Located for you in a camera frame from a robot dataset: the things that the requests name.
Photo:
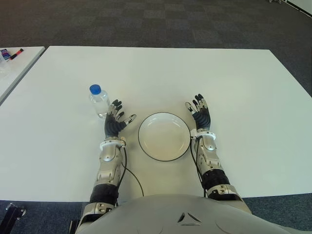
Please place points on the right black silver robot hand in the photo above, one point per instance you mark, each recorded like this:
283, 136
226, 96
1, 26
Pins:
202, 119

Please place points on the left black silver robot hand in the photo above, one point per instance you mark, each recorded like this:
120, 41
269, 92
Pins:
112, 126

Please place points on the clear water bottle blue cap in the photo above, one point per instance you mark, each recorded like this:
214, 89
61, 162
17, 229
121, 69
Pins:
98, 102

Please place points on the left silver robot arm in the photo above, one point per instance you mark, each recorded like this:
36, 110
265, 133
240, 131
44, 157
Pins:
108, 156

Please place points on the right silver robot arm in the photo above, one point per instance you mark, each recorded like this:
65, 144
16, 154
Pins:
210, 156

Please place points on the white plate black rim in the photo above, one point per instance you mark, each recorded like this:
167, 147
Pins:
163, 136

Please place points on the grey robot torso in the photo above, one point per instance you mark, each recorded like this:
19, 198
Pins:
185, 217

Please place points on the red black marker pen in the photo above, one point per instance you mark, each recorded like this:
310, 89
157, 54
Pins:
17, 53

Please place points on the blue white packet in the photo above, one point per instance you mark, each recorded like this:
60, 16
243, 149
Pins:
5, 54

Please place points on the black metal stand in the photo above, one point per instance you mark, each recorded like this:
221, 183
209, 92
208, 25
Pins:
12, 212

